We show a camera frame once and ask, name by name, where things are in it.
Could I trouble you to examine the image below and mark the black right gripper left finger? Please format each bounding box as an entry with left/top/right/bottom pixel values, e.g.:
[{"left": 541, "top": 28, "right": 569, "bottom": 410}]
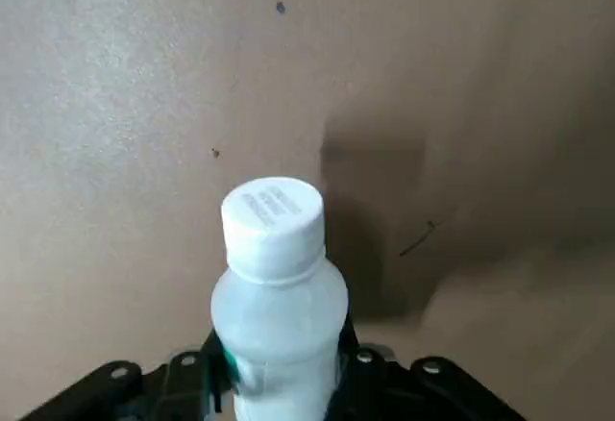
[{"left": 18, "top": 329, "right": 236, "bottom": 421}]

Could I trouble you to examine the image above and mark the white disinfectant bottle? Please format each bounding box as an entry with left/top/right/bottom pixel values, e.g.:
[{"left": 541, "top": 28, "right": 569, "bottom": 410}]
[{"left": 209, "top": 176, "right": 350, "bottom": 421}]

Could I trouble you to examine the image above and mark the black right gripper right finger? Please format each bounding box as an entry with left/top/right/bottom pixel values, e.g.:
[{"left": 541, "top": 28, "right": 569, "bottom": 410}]
[{"left": 326, "top": 319, "right": 529, "bottom": 421}]

